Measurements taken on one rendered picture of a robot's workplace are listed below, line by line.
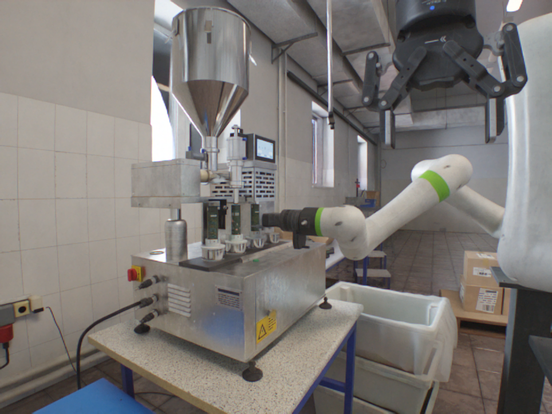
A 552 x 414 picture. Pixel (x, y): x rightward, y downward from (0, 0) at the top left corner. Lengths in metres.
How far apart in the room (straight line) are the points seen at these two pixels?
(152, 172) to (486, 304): 2.93
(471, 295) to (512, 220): 2.48
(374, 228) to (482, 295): 2.29
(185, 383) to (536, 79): 1.00
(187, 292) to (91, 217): 1.50
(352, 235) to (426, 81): 0.58
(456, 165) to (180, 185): 0.88
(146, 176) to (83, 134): 1.32
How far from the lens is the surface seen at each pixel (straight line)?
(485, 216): 1.37
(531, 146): 0.68
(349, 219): 0.82
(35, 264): 2.18
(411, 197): 1.00
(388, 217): 0.97
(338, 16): 4.21
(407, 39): 0.34
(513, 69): 0.33
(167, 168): 0.93
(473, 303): 3.17
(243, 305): 0.74
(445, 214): 10.95
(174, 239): 0.92
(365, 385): 1.60
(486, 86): 0.32
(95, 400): 1.12
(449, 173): 1.05
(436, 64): 0.33
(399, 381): 1.48
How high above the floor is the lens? 1.22
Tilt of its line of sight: 2 degrees down
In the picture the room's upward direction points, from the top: straight up
